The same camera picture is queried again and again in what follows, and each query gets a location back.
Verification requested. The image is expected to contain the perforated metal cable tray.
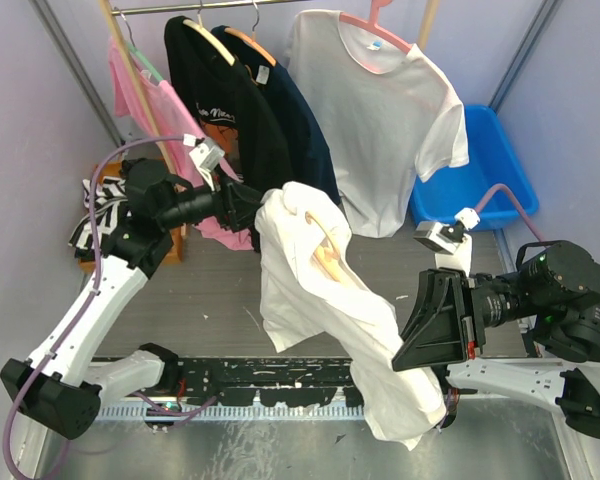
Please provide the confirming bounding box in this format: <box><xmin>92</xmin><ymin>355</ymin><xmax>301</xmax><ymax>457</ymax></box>
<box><xmin>96</xmin><ymin>399</ymin><xmax>364</xmax><ymax>422</ymax></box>

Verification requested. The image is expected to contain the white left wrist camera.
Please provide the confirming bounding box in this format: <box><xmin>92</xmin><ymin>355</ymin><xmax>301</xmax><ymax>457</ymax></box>
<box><xmin>189</xmin><ymin>137</ymin><xmax>224</xmax><ymax>191</ymax></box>

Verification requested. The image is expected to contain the navy blue t-shirt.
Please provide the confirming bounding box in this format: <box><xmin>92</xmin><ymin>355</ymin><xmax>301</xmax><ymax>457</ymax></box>
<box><xmin>211</xmin><ymin>25</ymin><xmax>341</xmax><ymax>205</ymax></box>

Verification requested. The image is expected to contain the blue plastic bin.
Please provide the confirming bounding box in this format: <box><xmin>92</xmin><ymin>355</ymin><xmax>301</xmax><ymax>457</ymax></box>
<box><xmin>409</xmin><ymin>105</ymin><xmax>539</xmax><ymax>223</ymax></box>

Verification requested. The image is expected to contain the black white striped cloth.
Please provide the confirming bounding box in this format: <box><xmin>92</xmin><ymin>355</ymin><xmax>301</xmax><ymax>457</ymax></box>
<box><xmin>69</xmin><ymin>176</ymin><xmax>130</xmax><ymax>255</ymax></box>

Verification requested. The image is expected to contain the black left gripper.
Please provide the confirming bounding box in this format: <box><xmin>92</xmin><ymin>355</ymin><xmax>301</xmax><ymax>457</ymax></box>
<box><xmin>160</xmin><ymin>164</ymin><xmax>275</xmax><ymax>233</ymax></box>

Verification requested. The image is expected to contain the white hanging t-shirt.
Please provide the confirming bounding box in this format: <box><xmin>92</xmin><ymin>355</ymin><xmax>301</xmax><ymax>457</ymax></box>
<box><xmin>287</xmin><ymin>9</ymin><xmax>469</xmax><ymax>238</ymax></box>

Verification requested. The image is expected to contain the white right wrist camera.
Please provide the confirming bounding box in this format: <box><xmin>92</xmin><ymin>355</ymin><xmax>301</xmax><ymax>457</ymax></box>
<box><xmin>413</xmin><ymin>221</ymin><xmax>473</xmax><ymax>276</ymax></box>

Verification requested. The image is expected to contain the green hanger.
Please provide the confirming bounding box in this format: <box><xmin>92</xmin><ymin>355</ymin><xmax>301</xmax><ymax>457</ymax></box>
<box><xmin>119</xmin><ymin>11</ymin><xmax>164</xmax><ymax>85</ymax></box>

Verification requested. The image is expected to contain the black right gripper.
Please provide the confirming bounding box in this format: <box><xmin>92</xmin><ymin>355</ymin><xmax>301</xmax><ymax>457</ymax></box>
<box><xmin>380</xmin><ymin>262</ymin><xmax>544</xmax><ymax>366</ymax></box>

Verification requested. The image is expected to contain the wooden clothes rack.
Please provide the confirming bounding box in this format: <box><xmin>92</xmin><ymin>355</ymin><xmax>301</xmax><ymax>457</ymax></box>
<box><xmin>99</xmin><ymin>1</ymin><xmax>439</xmax><ymax>185</ymax></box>

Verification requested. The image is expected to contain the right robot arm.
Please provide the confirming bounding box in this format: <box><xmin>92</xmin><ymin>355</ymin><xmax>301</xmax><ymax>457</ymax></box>
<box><xmin>391</xmin><ymin>240</ymin><xmax>600</xmax><ymax>439</ymax></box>

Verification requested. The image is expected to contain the black printed t-shirt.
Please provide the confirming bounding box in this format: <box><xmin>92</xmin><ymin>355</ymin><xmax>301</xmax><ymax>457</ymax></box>
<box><xmin>164</xmin><ymin>16</ymin><xmax>293</xmax><ymax>192</ymax></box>

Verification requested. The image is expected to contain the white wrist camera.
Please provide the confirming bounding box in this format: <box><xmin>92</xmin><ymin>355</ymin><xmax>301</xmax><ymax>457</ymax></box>
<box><xmin>413</xmin><ymin>221</ymin><xmax>473</xmax><ymax>276</ymax></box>
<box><xmin>189</xmin><ymin>137</ymin><xmax>224</xmax><ymax>191</ymax></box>

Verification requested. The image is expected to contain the pink t-shirt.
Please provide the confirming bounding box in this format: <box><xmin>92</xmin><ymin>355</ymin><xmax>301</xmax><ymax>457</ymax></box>
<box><xmin>108</xmin><ymin>40</ymin><xmax>252</xmax><ymax>251</ymax></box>

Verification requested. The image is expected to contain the wooden hanger under navy shirt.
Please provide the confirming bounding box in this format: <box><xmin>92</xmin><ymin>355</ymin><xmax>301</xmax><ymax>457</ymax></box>
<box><xmin>224</xmin><ymin>0</ymin><xmax>276</xmax><ymax>67</ymax></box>

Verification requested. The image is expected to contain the pink plastic hanger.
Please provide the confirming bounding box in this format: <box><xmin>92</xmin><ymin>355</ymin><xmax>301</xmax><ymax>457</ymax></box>
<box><xmin>339</xmin><ymin>0</ymin><xmax>411</xmax><ymax>54</ymax></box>

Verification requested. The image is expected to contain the orange wooden organizer tray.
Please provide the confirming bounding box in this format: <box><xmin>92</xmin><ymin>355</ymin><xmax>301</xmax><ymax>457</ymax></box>
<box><xmin>79</xmin><ymin>156</ymin><xmax>186</xmax><ymax>274</ymax></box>

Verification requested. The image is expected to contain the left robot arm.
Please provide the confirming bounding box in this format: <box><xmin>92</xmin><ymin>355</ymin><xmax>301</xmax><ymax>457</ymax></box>
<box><xmin>0</xmin><ymin>159</ymin><xmax>263</xmax><ymax>440</ymax></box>

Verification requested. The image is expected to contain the cream wooden hanger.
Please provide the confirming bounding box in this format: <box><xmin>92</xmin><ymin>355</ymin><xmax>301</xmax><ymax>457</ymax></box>
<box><xmin>305</xmin><ymin>210</ymin><xmax>366</xmax><ymax>291</ymax></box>

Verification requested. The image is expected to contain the wooden hanger under black shirt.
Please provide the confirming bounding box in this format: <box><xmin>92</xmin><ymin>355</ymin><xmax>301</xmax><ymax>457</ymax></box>
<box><xmin>183</xmin><ymin>0</ymin><xmax>235</xmax><ymax>66</ymax></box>

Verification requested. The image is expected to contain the white t-shirt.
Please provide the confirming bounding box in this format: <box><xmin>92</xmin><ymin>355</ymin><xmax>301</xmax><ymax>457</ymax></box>
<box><xmin>255</xmin><ymin>182</ymin><xmax>447</xmax><ymax>450</ymax></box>
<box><xmin>287</xmin><ymin>9</ymin><xmax>469</xmax><ymax>238</ymax></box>

